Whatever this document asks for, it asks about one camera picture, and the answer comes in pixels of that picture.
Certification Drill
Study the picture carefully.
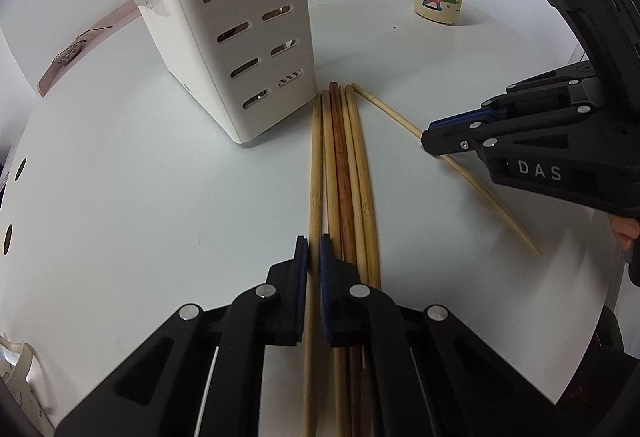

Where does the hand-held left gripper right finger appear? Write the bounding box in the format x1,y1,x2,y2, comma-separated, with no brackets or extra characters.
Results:
319,234,581,437

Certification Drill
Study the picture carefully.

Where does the person's right hand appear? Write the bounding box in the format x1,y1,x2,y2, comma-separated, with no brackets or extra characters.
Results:
607,214,640,252

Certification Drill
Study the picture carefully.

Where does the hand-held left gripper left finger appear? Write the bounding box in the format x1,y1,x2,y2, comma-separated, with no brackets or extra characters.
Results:
52,235,309,437

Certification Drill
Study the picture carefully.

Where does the cream slotted utensil holder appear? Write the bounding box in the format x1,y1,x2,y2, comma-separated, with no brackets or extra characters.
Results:
120,0,319,145

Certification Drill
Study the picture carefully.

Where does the pink wooden tray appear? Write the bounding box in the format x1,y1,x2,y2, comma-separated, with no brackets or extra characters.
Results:
36,0,141,98

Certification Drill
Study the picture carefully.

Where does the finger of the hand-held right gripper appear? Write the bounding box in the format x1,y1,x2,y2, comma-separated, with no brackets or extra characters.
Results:
421,104,608,160
430,63,598,130

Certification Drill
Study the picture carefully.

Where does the dark brown wooden chopstick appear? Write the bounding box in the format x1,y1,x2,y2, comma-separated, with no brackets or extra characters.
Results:
329,82,363,437

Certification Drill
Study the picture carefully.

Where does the light bamboo chopstick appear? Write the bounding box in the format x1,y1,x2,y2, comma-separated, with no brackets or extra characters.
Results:
321,89,349,437
301,91,325,437
351,83,544,258
340,85,371,288
346,87,383,290

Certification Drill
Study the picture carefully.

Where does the small brown object with cord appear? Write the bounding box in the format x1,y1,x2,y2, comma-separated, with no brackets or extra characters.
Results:
52,24,113,66

